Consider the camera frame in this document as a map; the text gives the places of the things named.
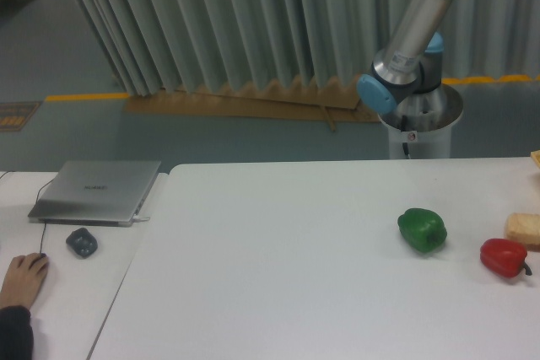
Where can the person's bare hand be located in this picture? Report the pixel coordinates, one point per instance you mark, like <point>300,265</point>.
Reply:
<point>23,280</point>

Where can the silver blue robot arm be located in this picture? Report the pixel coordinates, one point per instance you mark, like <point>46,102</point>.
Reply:
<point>417,27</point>

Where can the black sleeved forearm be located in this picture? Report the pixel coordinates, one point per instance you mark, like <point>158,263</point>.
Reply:
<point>17,339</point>

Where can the green bell pepper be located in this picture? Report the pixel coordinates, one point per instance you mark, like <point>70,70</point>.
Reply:
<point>423,229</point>

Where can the red bell pepper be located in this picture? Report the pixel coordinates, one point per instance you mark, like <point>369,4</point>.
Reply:
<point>505,258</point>

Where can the dark grey small controller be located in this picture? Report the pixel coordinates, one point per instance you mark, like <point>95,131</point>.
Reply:
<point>82,243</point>

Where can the silver closed laptop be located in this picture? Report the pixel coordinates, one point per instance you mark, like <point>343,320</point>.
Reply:
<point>96,192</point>

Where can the white usb plug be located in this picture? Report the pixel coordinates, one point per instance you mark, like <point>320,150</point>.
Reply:
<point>139,219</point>

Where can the pale green folding curtain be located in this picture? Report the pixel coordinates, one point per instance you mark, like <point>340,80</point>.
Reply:
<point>171,44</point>

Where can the brown cardboard sheet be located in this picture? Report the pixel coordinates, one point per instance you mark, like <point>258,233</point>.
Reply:
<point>181,103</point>

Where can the bread slice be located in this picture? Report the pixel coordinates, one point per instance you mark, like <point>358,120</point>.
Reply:
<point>523,228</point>

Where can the wooden board corner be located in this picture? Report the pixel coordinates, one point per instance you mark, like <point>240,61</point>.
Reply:
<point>535,156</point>

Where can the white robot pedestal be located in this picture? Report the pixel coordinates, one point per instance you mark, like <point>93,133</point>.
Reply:
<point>421,126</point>

